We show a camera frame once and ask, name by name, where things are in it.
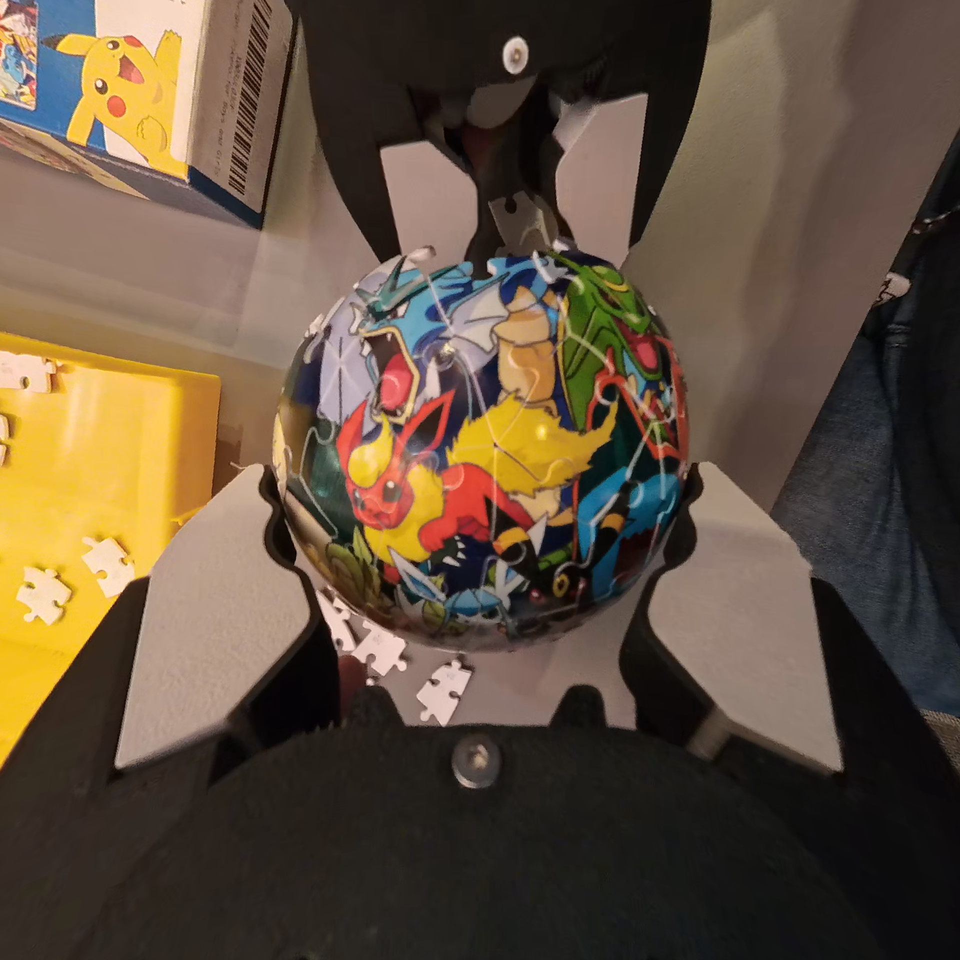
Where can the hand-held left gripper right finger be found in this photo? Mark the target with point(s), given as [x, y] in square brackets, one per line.
[742, 637]

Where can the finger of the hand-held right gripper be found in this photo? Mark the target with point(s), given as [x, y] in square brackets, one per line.
[607, 180]
[420, 202]

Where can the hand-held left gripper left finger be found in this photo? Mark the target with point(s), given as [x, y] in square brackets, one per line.
[210, 645]

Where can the single white puzzle piece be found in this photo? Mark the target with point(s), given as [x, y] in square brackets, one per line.
[525, 221]

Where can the colourful puzzle ball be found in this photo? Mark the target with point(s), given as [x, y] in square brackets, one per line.
[480, 450]

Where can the cluster of white puzzle pieces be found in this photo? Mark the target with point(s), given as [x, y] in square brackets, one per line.
[379, 649]

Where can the scattered white puzzle pieces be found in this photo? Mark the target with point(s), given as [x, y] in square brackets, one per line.
[45, 592]

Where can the blue puzzle box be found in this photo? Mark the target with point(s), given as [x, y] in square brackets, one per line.
[135, 90]

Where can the yellow plastic tray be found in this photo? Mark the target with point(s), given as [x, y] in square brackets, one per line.
[112, 465]

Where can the white printed key tag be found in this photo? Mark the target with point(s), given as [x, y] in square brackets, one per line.
[892, 289]

